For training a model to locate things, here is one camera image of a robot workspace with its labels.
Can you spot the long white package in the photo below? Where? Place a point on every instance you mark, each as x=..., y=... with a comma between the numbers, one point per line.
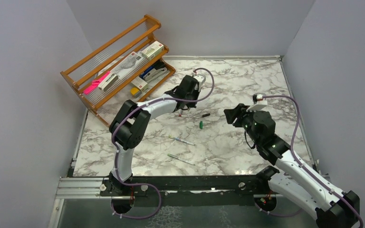
x=132, y=62

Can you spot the white green box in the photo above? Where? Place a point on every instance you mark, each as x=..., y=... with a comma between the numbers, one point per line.
x=152, y=50

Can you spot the white black box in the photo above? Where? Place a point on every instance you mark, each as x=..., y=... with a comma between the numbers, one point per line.
x=109, y=80

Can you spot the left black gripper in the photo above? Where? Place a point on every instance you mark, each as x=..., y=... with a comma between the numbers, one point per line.
x=196, y=91

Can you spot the wooden shelf rack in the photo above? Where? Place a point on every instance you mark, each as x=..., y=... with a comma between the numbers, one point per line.
x=134, y=39

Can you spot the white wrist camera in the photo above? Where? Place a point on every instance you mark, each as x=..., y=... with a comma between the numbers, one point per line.
x=201, y=79
x=259, y=102

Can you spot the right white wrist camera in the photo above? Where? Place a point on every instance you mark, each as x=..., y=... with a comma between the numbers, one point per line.
x=259, y=102

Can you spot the small white red box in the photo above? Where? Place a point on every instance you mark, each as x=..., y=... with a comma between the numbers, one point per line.
x=140, y=84

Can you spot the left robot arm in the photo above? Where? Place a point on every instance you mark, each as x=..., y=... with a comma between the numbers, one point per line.
x=129, y=125

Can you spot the pink highlighter pack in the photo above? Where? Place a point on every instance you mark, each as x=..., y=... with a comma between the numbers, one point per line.
x=95, y=84

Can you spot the yellow sticky note block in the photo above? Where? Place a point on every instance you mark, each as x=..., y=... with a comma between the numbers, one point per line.
x=135, y=92

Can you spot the aluminium frame rail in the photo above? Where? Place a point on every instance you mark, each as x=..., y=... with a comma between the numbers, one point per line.
x=79, y=188

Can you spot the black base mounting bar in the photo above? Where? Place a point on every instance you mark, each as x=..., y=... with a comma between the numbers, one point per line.
x=242, y=184

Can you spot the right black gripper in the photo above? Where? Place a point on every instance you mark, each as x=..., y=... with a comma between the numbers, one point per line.
x=239, y=112

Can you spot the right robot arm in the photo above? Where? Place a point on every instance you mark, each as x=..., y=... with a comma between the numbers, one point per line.
x=290, y=176

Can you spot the blue black stapler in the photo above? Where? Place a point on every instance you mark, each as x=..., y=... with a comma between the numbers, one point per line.
x=158, y=67

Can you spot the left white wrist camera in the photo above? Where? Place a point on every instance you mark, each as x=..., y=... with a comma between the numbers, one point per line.
x=201, y=79

